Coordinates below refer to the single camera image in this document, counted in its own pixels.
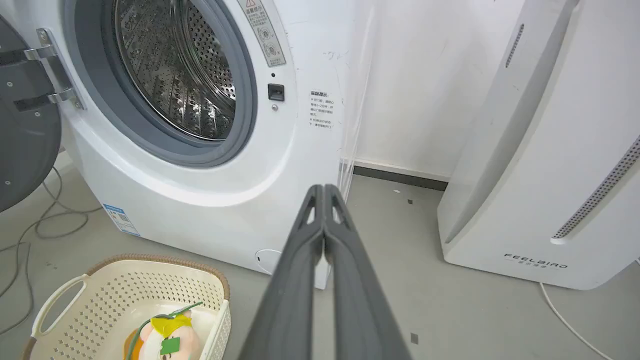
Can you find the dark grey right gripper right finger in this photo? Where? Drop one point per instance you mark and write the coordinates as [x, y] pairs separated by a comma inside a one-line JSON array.
[[362, 310]]

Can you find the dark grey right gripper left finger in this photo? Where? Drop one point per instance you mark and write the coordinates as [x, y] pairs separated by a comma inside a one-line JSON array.
[[287, 300]]

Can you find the plush toy with green tag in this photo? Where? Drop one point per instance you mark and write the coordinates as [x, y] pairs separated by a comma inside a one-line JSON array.
[[167, 337]]

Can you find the grey washing machine door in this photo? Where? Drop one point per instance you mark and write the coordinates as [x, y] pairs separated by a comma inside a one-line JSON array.
[[25, 115]]

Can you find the white front-load washing machine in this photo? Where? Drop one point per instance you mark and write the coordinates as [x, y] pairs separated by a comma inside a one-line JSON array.
[[240, 165]]

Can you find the cream perforated laundry basket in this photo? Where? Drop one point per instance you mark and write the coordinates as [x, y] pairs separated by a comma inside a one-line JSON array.
[[90, 310]]

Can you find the white Feelbird air purifier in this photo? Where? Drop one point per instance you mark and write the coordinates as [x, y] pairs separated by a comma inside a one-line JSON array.
[[550, 150]]

